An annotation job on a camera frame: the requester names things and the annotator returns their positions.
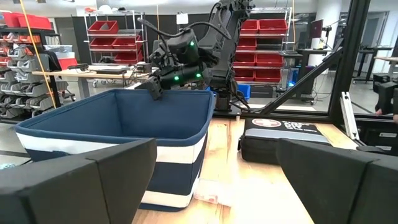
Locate navy white-striped fabric basket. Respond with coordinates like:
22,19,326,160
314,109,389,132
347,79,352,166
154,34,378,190
14,88,216,213

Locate silver aluminium bracket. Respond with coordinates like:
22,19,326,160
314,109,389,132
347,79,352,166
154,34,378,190
339,90,361,141

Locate black standing desk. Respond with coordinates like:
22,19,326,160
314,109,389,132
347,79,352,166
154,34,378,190
294,47,343,96

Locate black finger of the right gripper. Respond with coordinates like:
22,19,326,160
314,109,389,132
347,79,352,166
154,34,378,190
135,78,154,92

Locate black first aid kit pouch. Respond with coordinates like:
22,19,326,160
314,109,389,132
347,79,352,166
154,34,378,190
237,117,333,166

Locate red plastic storage bin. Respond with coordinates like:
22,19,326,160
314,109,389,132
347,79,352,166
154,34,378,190
255,53,285,68
240,19,260,35
87,19,120,35
254,68,282,83
258,18,289,35
111,36,140,51
89,37,114,50
233,67,257,83
17,14,53,30
234,53,257,67
113,50,144,65

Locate person's hand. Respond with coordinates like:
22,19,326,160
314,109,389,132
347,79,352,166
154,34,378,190
374,108,398,125

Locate metal wire shelf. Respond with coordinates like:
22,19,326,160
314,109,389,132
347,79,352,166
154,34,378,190
232,7,294,85
83,10,147,67

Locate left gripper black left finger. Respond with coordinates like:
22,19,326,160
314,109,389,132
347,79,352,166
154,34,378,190
0,137,158,224

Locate grey parts bin rack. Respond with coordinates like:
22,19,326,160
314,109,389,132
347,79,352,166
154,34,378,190
0,27,63,121

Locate blue plastic bin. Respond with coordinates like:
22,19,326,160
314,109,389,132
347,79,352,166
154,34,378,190
237,83,251,101

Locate wooden work table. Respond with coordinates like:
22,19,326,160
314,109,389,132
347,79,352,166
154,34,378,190
31,64,152,101

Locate yellow cable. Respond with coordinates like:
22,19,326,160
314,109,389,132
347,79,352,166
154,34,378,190
18,0,57,110

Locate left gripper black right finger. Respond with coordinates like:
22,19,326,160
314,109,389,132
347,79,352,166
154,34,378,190
275,138,398,224

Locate white paper sheet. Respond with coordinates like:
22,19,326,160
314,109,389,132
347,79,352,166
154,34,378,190
175,12,190,26

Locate black aluminium rig frame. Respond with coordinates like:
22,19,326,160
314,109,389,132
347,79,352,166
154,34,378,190
214,0,398,151

